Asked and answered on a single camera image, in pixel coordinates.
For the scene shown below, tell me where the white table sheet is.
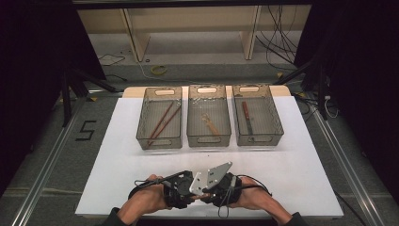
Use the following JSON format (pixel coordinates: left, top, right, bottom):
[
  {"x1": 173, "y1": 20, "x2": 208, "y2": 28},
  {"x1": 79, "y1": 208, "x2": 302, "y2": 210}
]
[{"x1": 74, "y1": 95, "x2": 344, "y2": 218}]

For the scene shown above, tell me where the bundle of hanging black cables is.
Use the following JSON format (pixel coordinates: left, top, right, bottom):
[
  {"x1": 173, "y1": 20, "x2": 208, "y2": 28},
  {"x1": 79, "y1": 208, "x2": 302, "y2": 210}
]
[{"x1": 255, "y1": 4, "x2": 299, "y2": 72}]

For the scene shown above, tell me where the wooden handled knife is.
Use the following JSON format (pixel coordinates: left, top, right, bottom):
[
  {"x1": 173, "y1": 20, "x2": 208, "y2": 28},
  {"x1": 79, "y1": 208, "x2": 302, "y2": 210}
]
[{"x1": 241, "y1": 101, "x2": 254, "y2": 137}]

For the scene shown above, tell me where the black metal stand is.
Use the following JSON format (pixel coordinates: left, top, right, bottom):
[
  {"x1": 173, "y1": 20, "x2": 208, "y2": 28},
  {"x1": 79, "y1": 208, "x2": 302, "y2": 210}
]
[
  {"x1": 59, "y1": 67, "x2": 125, "y2": 128},
  {"x1": 272, "y1": 56, "x2": 330, "y2": 121}
]

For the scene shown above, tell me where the white cable with plug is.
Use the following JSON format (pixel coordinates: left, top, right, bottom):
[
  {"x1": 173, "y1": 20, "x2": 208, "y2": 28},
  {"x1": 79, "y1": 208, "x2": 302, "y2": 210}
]
[{"x1": 323, "y1": 93, "x2": 340, "y2": 120}]

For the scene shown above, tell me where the person's left hand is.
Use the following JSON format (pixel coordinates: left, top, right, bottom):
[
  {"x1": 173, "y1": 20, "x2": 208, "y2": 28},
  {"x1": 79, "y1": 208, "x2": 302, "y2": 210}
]
[{"x1": 129, "y1": 173, "x2": 173, "y2": 216}]

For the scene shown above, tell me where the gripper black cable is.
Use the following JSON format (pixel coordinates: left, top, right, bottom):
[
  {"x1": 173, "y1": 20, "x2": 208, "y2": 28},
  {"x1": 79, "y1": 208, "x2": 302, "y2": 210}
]
[
  {"x1": 217, "y1": 173, "x2": 272, "y2": 218},
  {"x1": 134, "y1": 170, "x2": 186, "y2": 189}
]

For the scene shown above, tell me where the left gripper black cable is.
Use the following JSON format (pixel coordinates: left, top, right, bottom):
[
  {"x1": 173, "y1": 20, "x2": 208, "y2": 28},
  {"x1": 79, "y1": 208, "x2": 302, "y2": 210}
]
[{"x1": 134, "y1": 170, "x2": 186, "y2": 189}]

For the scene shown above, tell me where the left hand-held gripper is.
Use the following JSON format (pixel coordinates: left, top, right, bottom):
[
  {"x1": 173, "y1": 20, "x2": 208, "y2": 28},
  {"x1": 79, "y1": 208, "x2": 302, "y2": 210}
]
[{"x1": 161, "y1": 169, "x2": 210, "y2": 210}]

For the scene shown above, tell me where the clear grey plastic bin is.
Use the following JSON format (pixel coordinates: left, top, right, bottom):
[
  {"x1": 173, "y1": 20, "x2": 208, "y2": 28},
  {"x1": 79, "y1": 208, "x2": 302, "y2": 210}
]
[
  {"x1": 186, "y1": 84, "x2": 232, "y2": 149},
  {"x1": 136, "y1": 86, "x2": 184, "y2": 151},
  {"x1": 231, "y1": 84, "x2": 285, "y2": 147}
]

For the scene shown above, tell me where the beige wooden desk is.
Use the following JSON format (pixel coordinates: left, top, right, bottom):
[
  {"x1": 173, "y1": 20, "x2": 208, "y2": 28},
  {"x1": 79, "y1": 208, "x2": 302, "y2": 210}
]
[{"x1": 77, "y1": 4, "x2": 312, "y2": 63}]

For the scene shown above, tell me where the small wooden spoon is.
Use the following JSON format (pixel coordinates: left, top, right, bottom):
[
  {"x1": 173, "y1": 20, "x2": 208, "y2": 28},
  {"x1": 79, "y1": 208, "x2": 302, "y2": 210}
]
[{"x1": 200, "y1": 112, "x2": 220, "y2": 137}]

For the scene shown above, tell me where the person's right hand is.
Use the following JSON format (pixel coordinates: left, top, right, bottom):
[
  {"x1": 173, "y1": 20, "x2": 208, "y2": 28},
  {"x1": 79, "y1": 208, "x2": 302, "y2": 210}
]
[{"x1": 231, "y1": 177, "x2": 274, "y2": 210}]

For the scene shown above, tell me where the black curtain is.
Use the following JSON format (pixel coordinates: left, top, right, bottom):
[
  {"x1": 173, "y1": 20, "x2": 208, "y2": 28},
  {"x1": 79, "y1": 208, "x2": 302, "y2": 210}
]
[
  {"x1": 295, "y1": 0, "x2": 399, "y2": 202},
  {"x1": 0, "y1": 0, "x2": 107, "y2": 196}
]

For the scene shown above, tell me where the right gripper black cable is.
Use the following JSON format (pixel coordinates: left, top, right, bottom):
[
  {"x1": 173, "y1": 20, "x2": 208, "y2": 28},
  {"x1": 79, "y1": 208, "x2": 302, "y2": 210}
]
[{"x1": 217, "y1": 173, "x2": 272, "y2": 218}]

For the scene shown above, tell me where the white floor cable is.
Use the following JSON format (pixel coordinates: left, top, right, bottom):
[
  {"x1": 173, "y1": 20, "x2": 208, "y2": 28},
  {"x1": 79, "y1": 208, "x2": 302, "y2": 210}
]
[{"x1": 135, "y1": 59, "x2": 186, "y2": 84}]

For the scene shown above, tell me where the thin black floor cable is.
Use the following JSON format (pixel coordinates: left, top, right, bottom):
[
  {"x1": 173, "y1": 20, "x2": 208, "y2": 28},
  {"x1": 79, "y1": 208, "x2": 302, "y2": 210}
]
[{"x1": 98, "y1": 53, "x2": 126, "y2": 68}]

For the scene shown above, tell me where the yellow tape roll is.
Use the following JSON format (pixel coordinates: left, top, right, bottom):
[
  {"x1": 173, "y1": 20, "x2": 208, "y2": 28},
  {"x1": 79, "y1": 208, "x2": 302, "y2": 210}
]
[{"x1": 150, "y1": 64, "x2": 168, "y2": 76}]

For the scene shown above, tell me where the aluminium floor rail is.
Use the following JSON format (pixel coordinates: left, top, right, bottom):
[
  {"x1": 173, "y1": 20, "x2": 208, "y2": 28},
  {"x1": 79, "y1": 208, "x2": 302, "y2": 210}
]
[
  {"x1": 309, "y1": 103, "x2": 385, "y2": 226},
  {"x1": 10, "y1": 97, "x2": 88, "y2": 226}
]

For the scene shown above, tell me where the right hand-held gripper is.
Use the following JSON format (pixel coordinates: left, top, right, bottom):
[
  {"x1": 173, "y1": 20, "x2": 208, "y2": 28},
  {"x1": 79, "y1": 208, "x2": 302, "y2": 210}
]
[{"x1": 201, "y1": 161, "x2": 243, "y2": 208}]

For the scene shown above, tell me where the brown wooden chopstick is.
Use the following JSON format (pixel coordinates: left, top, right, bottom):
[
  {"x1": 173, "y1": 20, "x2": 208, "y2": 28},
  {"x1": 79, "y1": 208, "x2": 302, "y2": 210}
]
[
  {"x1": 148, "y1": 105, "x2": 183, "y2": 147},
  {"x1": 147, "y1": 101, "x2": 174, "y2": 142}
]

